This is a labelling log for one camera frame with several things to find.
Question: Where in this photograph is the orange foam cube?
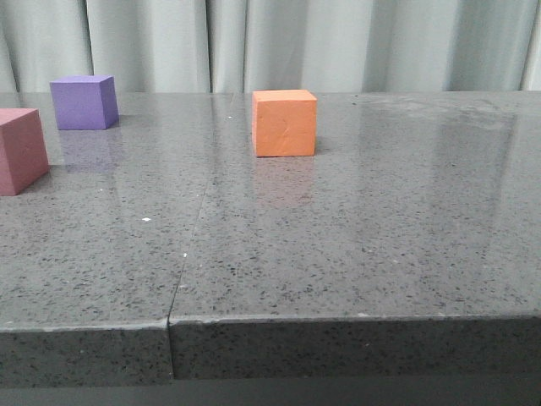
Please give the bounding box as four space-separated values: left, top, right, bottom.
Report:
252 90 317 157

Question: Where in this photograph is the grey-white curtain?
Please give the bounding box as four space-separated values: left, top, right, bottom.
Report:
1 1 540 93

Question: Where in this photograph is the purple foam cube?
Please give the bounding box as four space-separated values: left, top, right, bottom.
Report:
50 75 119 130

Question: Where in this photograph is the pink foam cube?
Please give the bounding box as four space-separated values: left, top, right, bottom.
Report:
1 108 49 196

